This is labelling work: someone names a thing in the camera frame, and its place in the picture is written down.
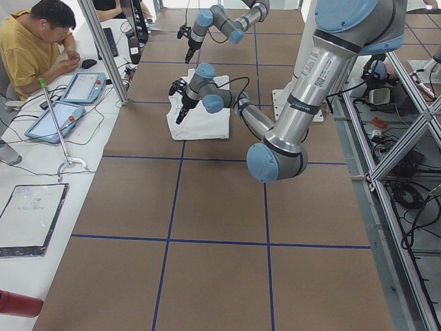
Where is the red fire extinguisher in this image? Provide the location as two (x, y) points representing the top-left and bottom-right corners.
(0, 290), (43, 318)

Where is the black computer mouse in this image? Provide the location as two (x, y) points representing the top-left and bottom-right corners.
(81, 59), (97, 69)

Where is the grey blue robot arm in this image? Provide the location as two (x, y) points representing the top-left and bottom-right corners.
(170, 1), (407, 183)
(177, 1), (270, 64)

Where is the lower blue teach pendant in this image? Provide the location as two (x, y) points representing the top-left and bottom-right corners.
(23, 100), (85, 145)

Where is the white long-sleeve printed shirt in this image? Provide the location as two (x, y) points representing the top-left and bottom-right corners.
(166, 68), (231, 141)

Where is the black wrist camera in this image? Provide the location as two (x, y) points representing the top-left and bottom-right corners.
(169, 78), (187, 96)
(177, 24), (192, 39)

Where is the black keyboard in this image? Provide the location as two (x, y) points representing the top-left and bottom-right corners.
(103, 28), (119, 57)

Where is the silver foil tray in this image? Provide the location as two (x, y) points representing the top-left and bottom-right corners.
(1, 183), (69, 259)

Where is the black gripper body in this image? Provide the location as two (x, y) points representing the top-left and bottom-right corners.
(188, 34), (204, 52)
(181, 88), (200, 110)

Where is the blue teach pendant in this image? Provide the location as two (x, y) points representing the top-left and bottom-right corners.
(60, 72), (106, 105)
(23, 100), (85, 145)

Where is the upper blue teach pendant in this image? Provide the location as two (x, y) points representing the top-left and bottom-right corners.
(60, 72), (106, 105)

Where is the silver reacher grabber stick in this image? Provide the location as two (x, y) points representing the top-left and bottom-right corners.
(38, 78), (89, 183)

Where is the grey aluminium frame post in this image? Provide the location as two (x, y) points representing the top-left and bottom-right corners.
(77, 0), (129, 106)

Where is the man in yellow shirt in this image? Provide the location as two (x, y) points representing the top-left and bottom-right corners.
(1, 1), (81, 100)

